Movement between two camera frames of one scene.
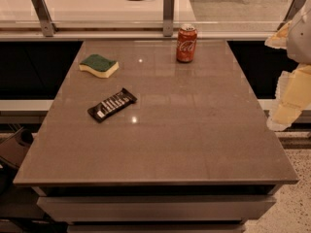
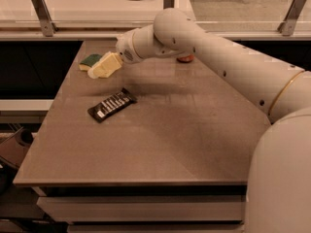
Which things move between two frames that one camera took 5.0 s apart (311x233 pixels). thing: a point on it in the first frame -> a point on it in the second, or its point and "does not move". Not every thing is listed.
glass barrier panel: (141, 7) does not move
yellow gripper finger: (293, 95) -> (110, 62)
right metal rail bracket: (293, 9) does not move
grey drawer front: (153, 209) does not move
